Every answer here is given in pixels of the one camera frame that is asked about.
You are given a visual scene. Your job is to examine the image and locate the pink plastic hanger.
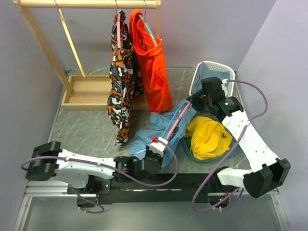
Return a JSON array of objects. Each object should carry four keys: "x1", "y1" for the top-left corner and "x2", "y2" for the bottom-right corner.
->
[{"x1": 160, "y1": 100, "x2": 196, "y2": 145}]

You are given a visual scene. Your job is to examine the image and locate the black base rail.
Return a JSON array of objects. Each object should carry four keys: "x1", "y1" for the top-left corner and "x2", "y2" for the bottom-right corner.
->
[{"x1": 76, "y1": 173, "x2": 236, "y2": 205}]

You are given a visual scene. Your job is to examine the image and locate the purple cable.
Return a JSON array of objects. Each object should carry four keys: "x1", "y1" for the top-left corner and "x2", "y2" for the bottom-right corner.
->
[
  {"x1": 192, "y1": 79, "x2": 269, "y2": 212},
  {"x1": 21, "y1": 140, "x2": 179, "y2": 187}
]

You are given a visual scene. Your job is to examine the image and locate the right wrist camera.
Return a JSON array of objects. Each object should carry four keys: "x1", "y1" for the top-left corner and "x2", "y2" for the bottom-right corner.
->
[{"x1": 221, "y1": 79, "x2": 229, "y2": 98}]

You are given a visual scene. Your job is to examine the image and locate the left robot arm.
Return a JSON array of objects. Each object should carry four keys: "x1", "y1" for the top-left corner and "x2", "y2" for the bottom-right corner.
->
[{"x1": 26, "y1": 141, "x2": 163, "y2": 193}]

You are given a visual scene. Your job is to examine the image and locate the orange shorts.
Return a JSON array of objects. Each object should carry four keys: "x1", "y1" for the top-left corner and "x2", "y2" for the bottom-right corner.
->
[{"x1": 129, "y1": 9, "x2": 173, "y2": 114}]

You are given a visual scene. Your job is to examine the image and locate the teal hanger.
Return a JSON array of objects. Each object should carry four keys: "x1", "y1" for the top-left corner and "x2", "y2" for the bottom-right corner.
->
[{"x1": 139, "y1": 0, "x2": 157, "y2": 46}]

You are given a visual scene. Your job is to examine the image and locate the grey-blue garment in basket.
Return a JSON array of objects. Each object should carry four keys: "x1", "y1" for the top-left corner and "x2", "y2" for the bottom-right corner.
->
[{"x1": 191, "y1": 62, "x2": 231, "y2": 96}]

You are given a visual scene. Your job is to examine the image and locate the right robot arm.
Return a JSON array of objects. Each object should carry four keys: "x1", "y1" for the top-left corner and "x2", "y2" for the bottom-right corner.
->
[{"x1": 188, "y1": 77, "x2": 291, "y2": 198}]

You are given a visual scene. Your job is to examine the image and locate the teal transparent tray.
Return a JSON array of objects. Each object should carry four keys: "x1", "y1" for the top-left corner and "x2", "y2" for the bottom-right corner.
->
[{"x1": 179, "y1": 113, "x2": 246, "y2": 163}]

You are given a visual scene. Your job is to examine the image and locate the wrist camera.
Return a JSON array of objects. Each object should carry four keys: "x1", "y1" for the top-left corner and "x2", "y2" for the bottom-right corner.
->
[
  {"x1": 221, "y1": 79, "x2": 229, "y2": 98},
  {"x1": 149, "y1": 136, "x2": 168, "y2": 156}
]

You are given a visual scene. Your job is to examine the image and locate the pink hanger under camouflage shorts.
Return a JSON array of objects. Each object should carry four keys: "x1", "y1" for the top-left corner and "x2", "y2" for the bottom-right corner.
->
[{"x1": 115, "y1": 0, "x2": 122, "y2": 49}]

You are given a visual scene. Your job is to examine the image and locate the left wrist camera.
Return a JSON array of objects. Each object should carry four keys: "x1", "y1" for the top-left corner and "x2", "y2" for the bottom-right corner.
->
[{"x1": 149, "y1": 136, "x2": 168, "y2": 156}]

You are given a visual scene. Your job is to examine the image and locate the wooden clothes rack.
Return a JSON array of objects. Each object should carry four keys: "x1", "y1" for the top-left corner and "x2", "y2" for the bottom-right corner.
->
[{"x1": 13, "y1": 0, "x2": 161, "y2": 110}]

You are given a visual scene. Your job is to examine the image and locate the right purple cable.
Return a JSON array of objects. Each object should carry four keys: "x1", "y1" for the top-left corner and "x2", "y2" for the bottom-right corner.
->
[{"x1": 192, "y1": 79, "x2": 269, "y2": 212}]

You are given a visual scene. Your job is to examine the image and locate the yellow garment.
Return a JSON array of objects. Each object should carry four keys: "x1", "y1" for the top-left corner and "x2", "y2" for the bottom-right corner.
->
[{"x1": 184, "y1": 116, "x2": 233, "y2": 160}]

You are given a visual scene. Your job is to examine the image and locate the white plastic basket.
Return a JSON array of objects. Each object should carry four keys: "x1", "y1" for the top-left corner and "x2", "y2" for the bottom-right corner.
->
[{"x1": 189, "y1": 61, "x2": 235, "y2": 97}]

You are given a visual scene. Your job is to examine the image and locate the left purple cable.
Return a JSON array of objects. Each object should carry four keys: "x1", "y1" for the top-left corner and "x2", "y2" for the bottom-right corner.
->
[{"x1": 21, "y1": 140, "x2": 179, "y2": 187}]

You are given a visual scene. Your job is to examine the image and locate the light blue shorts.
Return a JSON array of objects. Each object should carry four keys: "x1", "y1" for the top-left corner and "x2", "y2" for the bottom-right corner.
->
[{"x1": 129, "y1": 100, "x2": 196, "y2": 159}]

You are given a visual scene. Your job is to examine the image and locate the camouflage patterned shorts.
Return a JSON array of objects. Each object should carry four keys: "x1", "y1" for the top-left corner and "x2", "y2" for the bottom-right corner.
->
[{"x1": 107, "y1": 11, "x2": 144, "y2": 147}]

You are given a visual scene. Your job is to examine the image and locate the wooden hanger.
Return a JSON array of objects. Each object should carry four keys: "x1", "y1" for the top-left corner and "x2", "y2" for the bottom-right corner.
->
[{"x1": 54, "y1": 0, "x2": 86, "y2": 78}]

